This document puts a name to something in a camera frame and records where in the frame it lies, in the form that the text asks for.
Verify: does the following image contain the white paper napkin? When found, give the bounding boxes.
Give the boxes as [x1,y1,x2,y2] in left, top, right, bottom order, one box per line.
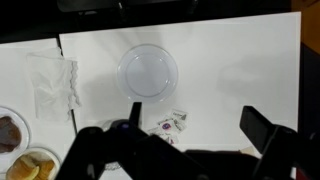
[26,47,83,122]

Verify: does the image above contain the pale bread slice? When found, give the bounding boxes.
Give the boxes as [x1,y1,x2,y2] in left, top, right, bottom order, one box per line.
[6,156,40,180]

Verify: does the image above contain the white sachet red-blue logo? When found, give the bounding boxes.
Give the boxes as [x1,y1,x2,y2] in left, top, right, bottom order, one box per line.
[157,119,177,135]

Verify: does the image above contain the golden croissant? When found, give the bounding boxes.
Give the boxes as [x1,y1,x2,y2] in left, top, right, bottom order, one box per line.
[28,159,56,180]

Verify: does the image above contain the white plate with bread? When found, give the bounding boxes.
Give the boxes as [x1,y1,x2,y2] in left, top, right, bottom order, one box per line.
[5,147,62,180]

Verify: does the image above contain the white plate with brownie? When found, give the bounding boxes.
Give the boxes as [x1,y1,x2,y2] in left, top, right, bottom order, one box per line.
[0,105,32,158]

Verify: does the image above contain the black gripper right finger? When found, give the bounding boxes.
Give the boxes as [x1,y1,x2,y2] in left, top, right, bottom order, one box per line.
[239,105,320,180]

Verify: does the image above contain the white paper sachet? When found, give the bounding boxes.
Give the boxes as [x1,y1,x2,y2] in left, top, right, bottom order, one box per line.
[164,133,181,146]

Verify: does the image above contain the empty white plate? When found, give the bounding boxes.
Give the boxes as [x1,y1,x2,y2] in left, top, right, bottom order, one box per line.
[116,44,179,104]

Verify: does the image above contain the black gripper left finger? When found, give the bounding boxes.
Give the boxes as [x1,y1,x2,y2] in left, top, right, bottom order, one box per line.
[54,101,208,180]

